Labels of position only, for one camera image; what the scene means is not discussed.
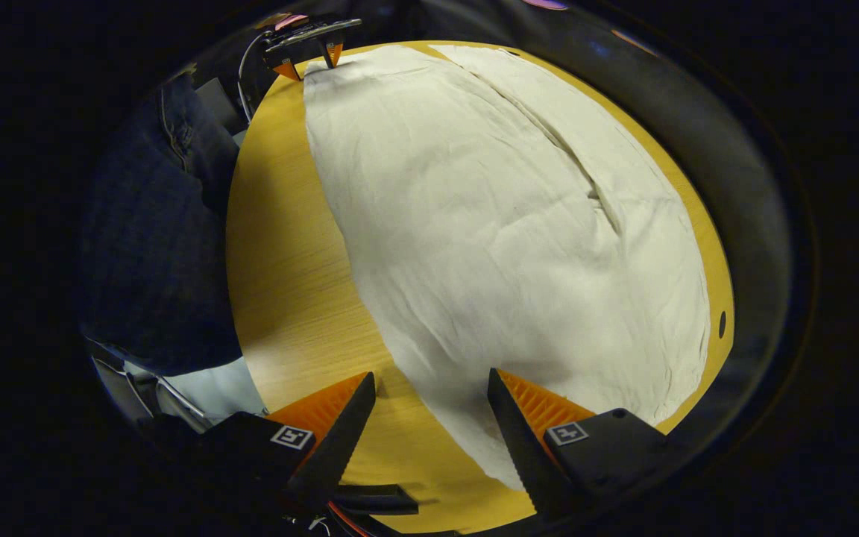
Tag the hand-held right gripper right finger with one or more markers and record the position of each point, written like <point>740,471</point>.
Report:
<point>523,447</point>

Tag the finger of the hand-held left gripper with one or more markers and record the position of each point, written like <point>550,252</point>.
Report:
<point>332,54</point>
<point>285,71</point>

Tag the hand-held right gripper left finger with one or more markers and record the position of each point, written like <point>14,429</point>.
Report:
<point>340,447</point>

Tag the white jeans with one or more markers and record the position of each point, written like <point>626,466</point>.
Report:
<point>489,224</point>

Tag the person's dark blue trousers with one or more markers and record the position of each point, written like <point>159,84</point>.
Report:
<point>153,239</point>

